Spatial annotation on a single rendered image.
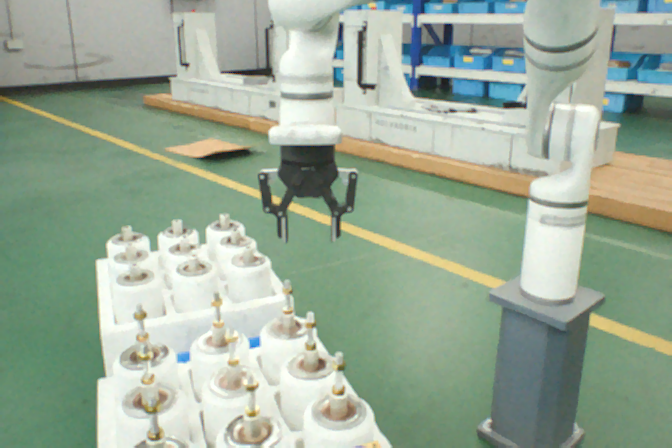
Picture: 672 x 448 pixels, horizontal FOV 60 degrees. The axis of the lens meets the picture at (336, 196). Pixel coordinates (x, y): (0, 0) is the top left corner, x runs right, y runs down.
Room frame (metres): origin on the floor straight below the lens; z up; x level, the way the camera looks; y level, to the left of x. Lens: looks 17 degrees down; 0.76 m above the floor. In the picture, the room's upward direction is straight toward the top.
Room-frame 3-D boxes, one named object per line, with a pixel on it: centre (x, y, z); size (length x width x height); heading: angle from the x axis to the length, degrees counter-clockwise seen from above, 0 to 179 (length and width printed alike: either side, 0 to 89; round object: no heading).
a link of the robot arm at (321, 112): (0.76, 0.04, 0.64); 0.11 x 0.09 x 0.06; 1
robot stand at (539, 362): (0.92, -0.37, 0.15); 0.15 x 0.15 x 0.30; 42
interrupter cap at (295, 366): (0.77, 0.04, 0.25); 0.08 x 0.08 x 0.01
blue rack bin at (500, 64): (5.80, -1.81, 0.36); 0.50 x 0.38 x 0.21; 133
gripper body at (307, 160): (0.77, 0.04, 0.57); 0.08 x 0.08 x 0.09
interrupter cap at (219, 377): (0.73, 0.15, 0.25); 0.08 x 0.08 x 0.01
